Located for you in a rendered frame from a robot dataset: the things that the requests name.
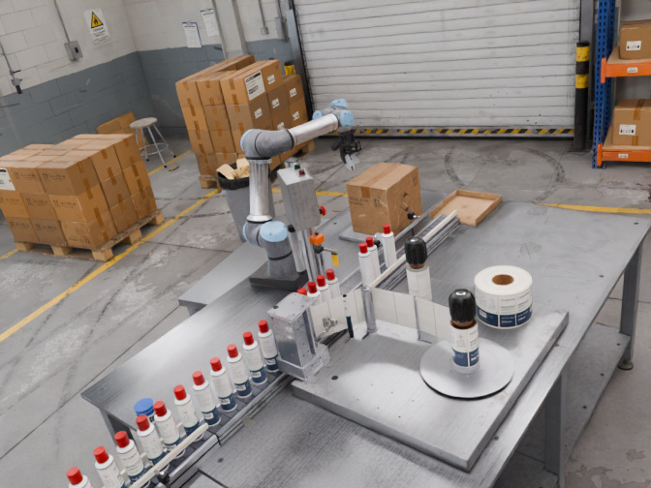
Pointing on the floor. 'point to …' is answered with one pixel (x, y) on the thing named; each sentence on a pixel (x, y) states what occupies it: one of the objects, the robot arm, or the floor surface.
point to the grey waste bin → (239, 204)
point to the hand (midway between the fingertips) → (351, 168)
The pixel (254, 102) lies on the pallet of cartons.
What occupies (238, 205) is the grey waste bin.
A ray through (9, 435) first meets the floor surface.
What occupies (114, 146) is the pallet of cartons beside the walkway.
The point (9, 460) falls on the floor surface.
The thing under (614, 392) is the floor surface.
